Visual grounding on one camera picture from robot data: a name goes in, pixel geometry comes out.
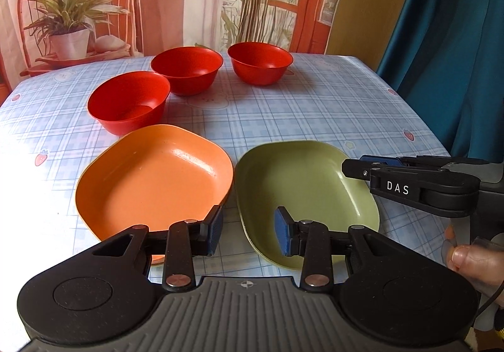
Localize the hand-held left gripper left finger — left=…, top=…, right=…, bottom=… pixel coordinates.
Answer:
left=93, top=204, right=225, bottom=293

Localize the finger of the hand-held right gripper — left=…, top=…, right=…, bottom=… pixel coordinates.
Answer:
left=341, top=155, right=489, bottom=181
left=369, top=165, right=480, bottom=217

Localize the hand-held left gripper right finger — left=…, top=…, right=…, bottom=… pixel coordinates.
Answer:
left=273, top=206, right=395, bottom=293

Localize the green plate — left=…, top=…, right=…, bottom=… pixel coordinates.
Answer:
left=235, top=140, right=381, bottom=271

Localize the orange plate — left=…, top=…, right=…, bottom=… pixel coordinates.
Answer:
left=74, top=124, right=235, bottom=267

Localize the red bowl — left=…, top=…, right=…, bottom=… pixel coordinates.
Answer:
left=151, top=46, right=225, bottom=97
left=227, top=42, right=294, bottom=86
left=87, top=71, right=171, bottom=136

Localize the person's right hand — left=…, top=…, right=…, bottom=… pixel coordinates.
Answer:
left=444, top=225, right=504, bottom=294

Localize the blue curtain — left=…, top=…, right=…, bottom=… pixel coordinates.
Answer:
left=376, top=0, right=504, bottom=164

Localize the yellow wooden panel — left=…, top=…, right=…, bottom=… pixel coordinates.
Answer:
left=324, top=0, right=424, bottom=74

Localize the black cable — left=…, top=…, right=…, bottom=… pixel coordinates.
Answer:
left=476, top=289, right=504, bottom=323

